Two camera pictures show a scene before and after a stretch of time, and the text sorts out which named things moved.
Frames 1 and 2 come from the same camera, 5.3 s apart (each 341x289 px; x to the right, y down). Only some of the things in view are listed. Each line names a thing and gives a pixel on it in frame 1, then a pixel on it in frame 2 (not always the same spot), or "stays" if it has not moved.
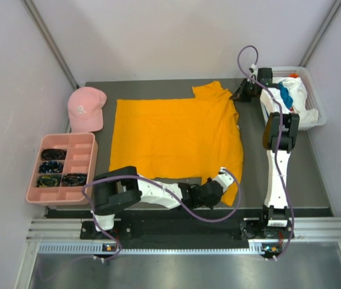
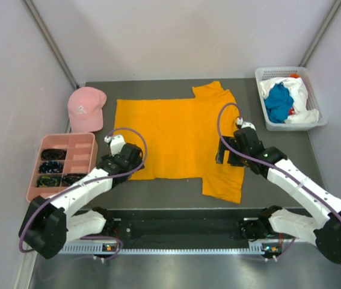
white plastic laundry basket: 313,102 stays
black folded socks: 53,154 stays
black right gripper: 240,94 → 219,157
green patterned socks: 49,180 stays
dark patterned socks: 74,179 stays
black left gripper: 210,205 → 109,157
